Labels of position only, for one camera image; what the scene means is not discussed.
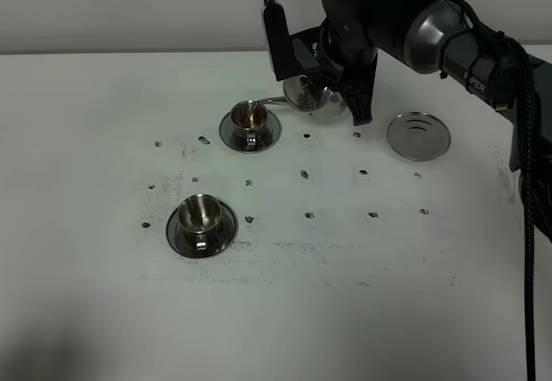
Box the far stainless steel saucer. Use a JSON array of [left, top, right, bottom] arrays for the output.
[[219, 111, 282, 153]]

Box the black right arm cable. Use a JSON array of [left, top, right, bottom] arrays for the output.
[[260, 0, 544, 381]]

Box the near stainless steel saucer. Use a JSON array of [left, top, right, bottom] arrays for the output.
[[166, 202, 238, 259]]

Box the stainless steel saucer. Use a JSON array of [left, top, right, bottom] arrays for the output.
[[166, 202, 238, 259], [219, 111, 282, 153]]

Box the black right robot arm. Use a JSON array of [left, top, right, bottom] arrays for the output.
[[281, 0, 551, 234]]

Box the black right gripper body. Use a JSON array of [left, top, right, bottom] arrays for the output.
[[289, 0, 436, 92]]

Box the near stainless steel teacup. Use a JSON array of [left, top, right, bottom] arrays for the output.
[[177, 193, 223, 257]]

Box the stainless steel teacup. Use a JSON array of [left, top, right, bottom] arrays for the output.
[[229, 101, 268, 148], [177, 193, 223, 257]]

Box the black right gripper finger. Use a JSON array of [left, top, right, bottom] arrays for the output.
[[340, 54, 378, 125]]

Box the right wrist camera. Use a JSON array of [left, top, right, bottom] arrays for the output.
[[262, 2, 302, 81]]

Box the far stainless steel teacup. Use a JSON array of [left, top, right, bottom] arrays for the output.
[[229, 101, 268, 148]]

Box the stainless steel teapot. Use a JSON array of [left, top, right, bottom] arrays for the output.
[[257, 74, 346, 120]]

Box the steel saucer under teapot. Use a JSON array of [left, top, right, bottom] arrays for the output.
[[386, 112, 451, 161]]

